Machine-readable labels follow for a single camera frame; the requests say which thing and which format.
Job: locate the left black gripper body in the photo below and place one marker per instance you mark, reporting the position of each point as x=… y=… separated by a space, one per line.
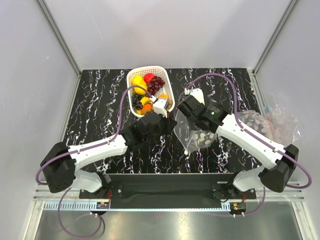
x=163 y=128

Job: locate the clear dotted zip bag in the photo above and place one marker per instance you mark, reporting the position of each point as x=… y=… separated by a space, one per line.
x=191 y=137

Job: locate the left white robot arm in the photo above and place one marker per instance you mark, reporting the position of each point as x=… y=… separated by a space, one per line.
x=62 y=166

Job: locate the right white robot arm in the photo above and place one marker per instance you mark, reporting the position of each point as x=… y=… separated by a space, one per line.
x=276 y=167

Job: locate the pile of spare zip bags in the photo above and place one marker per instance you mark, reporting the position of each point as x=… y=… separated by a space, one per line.
x=277 y=124

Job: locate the orange fruit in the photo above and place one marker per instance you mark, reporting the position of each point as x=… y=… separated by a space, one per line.
x=146 y=109

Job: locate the yellow banana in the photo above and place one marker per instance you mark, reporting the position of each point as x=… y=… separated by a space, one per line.
x=145 y=100

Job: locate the dark blue grape bunch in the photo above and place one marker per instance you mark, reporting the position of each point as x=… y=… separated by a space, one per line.
x=136 y=101

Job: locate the orange yellow mango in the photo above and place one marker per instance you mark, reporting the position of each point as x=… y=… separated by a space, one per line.
x=164 y=96

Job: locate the purple red grape bunch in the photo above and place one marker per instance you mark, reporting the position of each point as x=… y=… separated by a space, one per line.
x=155 y=85

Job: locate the white plastic basket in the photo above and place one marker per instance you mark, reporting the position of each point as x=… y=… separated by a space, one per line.
x=167 y=88

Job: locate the upper yellow lemon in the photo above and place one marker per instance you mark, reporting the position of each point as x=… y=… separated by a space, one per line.
x=138 y=80

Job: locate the red strawberry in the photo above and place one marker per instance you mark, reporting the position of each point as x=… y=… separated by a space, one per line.
x=148 y=77

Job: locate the left connector block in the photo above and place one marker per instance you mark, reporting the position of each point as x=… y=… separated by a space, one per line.
x=104 y=205

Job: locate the connector block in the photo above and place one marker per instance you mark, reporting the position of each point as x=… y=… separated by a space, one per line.
x=104 y=205
x=239 y=206

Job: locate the right connector block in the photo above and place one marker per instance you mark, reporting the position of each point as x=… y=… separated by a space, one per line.
x=239 y=206

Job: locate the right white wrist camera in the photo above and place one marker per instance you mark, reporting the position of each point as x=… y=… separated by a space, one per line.
x=197 y=93

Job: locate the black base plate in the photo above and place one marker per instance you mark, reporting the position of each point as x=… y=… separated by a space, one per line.
x=166 y=181

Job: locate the aluminium frame rail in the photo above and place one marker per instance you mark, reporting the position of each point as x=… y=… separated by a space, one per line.
x=120 y=192

